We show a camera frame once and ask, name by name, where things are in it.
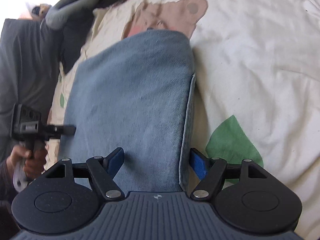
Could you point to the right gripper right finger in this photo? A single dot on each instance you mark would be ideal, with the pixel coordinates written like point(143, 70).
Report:
point(212, 173)

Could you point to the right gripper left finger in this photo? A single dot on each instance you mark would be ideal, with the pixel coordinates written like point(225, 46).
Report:
point(91, 180)

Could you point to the blue denim pants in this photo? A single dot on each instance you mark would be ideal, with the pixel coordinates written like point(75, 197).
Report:
point(137, 94)

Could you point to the dark grey blanket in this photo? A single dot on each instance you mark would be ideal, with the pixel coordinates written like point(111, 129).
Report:
point(30, 58)

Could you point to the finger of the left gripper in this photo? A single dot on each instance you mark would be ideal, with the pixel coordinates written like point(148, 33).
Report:
point(56, 132)

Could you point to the person's left hand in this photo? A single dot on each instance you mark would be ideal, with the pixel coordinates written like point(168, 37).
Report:
point(34, 162)

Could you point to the black garment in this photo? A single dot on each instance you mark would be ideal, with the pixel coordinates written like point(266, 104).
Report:
point(75, 33)

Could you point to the cream patterned bed sheet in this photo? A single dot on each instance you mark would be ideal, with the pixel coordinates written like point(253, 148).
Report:
point(257, 73)

